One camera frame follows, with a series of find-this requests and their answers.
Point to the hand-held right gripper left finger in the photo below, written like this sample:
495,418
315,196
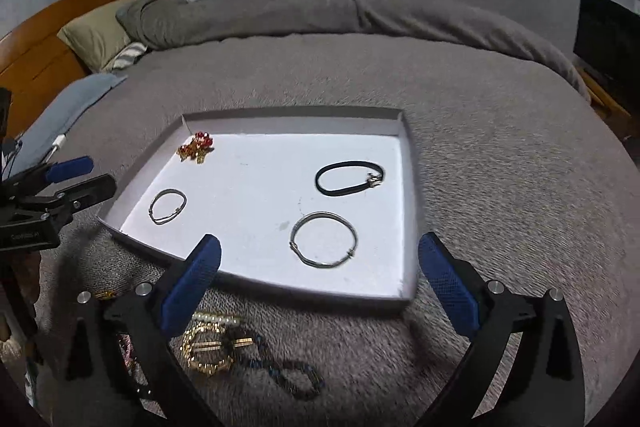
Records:
192,287

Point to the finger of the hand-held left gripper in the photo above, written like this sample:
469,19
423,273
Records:
85,193
70,170

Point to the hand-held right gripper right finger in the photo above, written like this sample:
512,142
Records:
448,289

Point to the white cardboard tray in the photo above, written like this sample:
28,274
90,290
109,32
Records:
280,197

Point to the person's left forearm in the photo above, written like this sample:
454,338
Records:
22,277

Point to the blue bed sheet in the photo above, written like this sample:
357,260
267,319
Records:
65,107

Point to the grey fleece blanket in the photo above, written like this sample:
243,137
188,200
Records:
475,187

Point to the wooden headboard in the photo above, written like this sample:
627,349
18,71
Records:
45,52

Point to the striped pillow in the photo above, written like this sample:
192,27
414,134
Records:
127,56

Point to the large silver bangle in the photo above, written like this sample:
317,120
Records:
323,239

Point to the beige pillow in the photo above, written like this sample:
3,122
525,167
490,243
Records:
100,27

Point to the grey pillow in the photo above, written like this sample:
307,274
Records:
160,19

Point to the wooden television stand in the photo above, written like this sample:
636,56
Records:
607,102

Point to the black television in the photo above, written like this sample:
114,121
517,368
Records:
607,39

